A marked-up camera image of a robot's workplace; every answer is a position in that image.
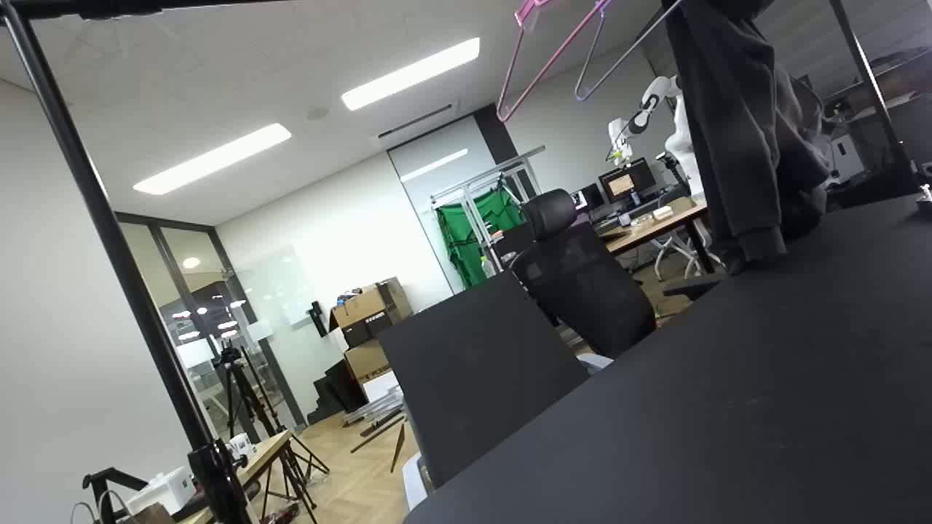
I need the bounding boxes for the small wooden side table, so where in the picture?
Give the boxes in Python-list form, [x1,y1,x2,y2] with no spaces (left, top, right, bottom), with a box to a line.
[231,431,327,524]

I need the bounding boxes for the silver garment rack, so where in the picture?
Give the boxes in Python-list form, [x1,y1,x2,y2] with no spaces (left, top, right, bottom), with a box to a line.
[426,144,547,285]

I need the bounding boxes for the white device box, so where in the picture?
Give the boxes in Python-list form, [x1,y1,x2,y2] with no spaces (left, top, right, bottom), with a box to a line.
[125,463,198,519]

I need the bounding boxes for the black rack upright pole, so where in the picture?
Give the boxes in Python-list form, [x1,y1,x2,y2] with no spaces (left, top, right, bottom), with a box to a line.
[0,0,285,524]
[824,0,932,214]

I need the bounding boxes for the green cloth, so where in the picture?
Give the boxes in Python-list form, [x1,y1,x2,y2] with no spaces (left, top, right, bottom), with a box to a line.
[432,186,528,291]

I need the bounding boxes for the black camera tripod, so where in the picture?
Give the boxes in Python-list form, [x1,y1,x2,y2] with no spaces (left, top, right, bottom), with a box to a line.
[207,345,333,480]

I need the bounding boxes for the long ceiling light panel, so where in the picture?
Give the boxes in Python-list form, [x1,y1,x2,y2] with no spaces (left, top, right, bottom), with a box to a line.
[338,35,485,115]
[131,121,294,198]

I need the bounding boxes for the small cardboard box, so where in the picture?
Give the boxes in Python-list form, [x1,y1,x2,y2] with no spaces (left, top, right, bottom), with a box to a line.
[341,337,393,384]

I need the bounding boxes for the dark flat panel board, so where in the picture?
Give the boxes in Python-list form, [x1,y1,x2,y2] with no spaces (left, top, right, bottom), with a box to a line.
[377,275,592,493]

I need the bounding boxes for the wooden office desk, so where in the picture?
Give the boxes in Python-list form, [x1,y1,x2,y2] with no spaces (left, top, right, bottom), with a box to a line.
[597,195,722,284]

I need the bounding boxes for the black framed glass door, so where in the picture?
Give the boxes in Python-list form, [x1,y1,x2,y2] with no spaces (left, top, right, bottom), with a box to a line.
[115,214,310,444]

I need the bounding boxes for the black computer monitor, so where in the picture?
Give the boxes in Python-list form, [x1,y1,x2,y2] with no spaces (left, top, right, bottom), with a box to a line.
[594,157,665,209]

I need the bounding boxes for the black mesh office chair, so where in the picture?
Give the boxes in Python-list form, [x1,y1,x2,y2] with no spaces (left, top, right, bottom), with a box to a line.
[507,186,729,361]

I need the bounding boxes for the pink plastic clothes hanger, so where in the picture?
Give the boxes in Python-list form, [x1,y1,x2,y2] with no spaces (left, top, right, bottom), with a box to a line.
[493,0,616,125]

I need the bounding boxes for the wall whiteboard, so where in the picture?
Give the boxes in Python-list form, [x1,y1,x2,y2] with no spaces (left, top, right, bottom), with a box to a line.
[237,241,322,335]

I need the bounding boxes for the large cardboard box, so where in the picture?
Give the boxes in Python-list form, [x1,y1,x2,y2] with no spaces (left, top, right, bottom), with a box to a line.
[329,275,418,342]

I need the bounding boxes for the wooden planks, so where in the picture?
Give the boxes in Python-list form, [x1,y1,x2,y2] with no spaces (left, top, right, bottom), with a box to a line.
[348,412,410,479]

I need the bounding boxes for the black hanging garment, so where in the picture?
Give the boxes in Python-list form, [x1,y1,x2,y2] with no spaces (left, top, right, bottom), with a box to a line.
[661,0,833,276]

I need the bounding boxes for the white box behind garment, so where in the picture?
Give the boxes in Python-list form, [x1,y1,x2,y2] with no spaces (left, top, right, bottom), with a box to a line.
[824,129,869,190]

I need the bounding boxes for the ceiling air vent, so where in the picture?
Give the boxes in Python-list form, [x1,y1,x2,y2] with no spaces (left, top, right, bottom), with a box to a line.
[377,103,457,144]

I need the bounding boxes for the purple grey clothes hanger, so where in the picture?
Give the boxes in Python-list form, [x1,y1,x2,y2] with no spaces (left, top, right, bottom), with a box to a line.
[571,0,687,105]

